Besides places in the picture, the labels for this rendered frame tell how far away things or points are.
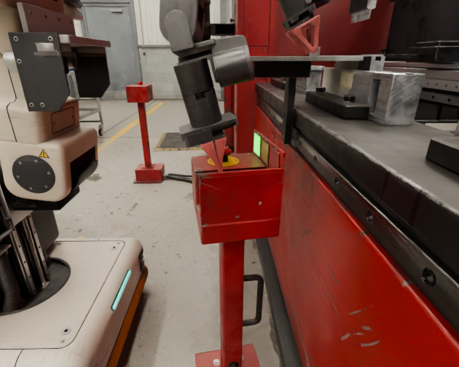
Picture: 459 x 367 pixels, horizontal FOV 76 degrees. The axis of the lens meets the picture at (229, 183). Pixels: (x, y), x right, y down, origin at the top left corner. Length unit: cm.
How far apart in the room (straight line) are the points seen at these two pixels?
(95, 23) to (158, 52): 154
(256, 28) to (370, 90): 105
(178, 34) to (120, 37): 777
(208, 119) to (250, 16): 121
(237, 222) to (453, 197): 36
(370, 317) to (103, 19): 823
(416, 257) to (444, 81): 66
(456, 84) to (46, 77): 95
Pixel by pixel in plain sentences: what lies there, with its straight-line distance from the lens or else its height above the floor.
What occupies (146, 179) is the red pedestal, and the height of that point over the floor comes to 3.
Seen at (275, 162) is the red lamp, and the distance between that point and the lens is 58.
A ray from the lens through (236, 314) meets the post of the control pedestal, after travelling 83.
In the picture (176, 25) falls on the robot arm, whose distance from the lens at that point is 50.
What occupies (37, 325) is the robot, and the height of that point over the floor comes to 28.
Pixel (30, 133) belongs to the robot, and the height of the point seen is 83.
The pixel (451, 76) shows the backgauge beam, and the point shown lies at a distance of 95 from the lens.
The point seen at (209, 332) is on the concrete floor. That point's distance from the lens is 130.
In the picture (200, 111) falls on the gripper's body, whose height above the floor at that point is 91.
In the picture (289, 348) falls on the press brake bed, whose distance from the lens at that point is 121.
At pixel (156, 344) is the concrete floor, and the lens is 129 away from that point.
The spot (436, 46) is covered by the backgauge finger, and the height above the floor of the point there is 102.
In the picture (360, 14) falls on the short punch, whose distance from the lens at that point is 89.
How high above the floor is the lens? 100
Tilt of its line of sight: 23 degrees down
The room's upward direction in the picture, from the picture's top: straight up
